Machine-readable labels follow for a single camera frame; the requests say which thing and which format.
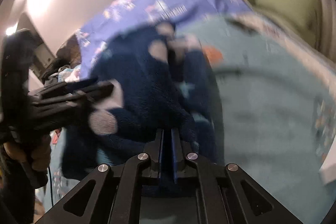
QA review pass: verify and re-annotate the navy fleece baby onesie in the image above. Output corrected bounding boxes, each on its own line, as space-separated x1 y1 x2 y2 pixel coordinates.
60 21 217 180

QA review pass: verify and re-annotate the dark clothes pile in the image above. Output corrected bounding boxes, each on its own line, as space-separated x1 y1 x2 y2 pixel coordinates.
41 57 74 86

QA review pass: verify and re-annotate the person left hand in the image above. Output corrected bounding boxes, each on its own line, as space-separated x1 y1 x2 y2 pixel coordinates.
3 135 51 171

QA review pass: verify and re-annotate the teal printed bed quilt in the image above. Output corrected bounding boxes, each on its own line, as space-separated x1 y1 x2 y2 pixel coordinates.
34 12 336 224

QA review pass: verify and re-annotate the green pillow near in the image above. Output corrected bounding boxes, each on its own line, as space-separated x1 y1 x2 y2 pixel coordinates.
254 0 320 47

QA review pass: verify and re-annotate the blue tree-print pillowcase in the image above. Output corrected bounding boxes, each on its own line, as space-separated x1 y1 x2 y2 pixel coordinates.
75 0 252 79

